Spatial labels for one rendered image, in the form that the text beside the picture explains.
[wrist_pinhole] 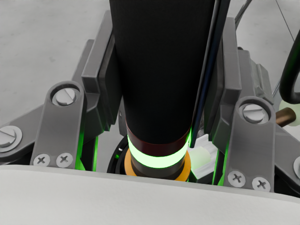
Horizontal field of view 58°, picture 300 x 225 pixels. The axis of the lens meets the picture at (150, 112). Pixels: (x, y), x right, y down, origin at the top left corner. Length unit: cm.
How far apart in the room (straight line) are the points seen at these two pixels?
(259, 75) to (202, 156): 47
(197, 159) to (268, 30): 270
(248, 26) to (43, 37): 194
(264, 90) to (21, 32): 256
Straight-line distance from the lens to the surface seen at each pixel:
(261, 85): 64
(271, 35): 283
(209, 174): 21
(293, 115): 26
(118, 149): 44
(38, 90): 229
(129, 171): 17
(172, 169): 15
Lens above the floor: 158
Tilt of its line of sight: 53 degrees down
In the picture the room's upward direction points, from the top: 1 degrees counter-clockwise
